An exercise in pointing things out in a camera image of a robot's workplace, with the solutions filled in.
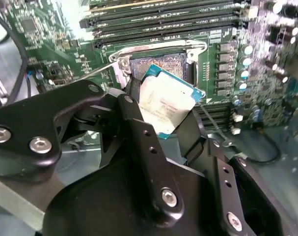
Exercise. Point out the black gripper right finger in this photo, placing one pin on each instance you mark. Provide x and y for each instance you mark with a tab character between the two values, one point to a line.
195	140

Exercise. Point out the silver CPU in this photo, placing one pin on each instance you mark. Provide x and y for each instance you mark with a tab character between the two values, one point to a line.
168	98

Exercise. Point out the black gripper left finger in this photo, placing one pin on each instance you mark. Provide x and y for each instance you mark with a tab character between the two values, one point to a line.
28	123

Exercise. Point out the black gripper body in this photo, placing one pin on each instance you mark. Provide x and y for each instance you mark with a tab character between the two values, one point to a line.
109	201

